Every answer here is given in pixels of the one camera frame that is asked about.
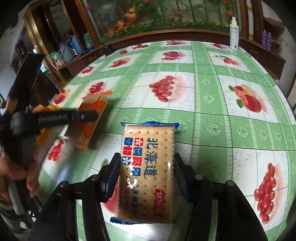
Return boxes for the orange cracker packet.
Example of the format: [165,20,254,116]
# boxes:
[64,90,112,151]

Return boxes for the blue Hokkaido cracker packet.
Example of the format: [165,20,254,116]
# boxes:
[111,121,179,225]

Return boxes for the blue thermos jug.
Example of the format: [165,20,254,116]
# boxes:
[70,35,82,55]

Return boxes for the white spray bottle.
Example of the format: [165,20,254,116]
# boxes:
[230,16,239,51]

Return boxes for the purple bottles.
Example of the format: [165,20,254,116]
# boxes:
[261,30,273,50]

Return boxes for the grey kettle jug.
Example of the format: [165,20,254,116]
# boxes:
[58,43,74,63]

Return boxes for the person's left hand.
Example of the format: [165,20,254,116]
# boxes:
[1,147,40,206]

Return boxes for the yellow-rimmed white tray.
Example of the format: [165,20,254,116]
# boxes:
[33,103,61,147]

